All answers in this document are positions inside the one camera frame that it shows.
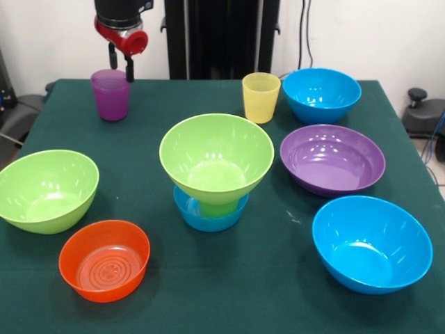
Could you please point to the grey base with black knob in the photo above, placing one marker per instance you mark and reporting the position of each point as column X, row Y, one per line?
column 427, row 118

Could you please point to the grey wheeled base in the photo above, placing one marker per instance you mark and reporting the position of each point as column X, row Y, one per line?
column 21, row 118

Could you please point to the dark green tablecloth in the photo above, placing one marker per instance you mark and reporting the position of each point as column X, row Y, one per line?
column 243, row 306

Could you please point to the purple plastic bowl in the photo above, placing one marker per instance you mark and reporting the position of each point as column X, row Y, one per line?
column 330, row 167

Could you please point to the green plastic cup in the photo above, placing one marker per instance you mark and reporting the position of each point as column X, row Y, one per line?
column 215, row 210

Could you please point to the small blue plastic bowl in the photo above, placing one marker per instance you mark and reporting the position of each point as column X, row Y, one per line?
column 208, row 224

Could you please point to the yellow plastic cup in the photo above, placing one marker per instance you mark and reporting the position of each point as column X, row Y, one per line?
column 259, row 104

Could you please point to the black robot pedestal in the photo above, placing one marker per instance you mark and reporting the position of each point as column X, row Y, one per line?
column 222, row 41

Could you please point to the green plastic bowl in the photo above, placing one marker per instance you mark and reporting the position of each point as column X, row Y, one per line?
column 194, row 156
column 45, row 205

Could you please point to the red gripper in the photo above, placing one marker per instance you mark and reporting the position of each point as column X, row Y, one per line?
column 120, row 40

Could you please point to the purple plastic cup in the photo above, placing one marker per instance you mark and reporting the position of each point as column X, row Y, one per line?
column 111, row 102

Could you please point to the black equipment casing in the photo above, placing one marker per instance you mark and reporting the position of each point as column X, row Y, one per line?
column 5, row 97

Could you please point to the small orange plastic bowl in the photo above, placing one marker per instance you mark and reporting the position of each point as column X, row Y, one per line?
column 104, row 285

